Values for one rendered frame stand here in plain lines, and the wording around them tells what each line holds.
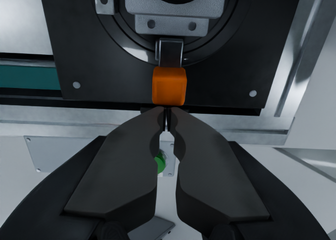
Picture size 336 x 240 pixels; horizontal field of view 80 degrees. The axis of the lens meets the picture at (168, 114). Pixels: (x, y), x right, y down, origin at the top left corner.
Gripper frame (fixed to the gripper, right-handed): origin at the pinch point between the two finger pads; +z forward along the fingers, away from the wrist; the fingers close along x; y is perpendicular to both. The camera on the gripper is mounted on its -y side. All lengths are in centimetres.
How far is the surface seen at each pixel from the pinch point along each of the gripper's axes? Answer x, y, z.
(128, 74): -4.1, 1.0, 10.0
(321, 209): 41, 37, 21
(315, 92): 26.3, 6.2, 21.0
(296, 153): 102, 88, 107
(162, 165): 0.1, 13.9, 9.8
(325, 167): 131, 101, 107
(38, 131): -16.6, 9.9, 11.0
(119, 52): -5.0, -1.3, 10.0
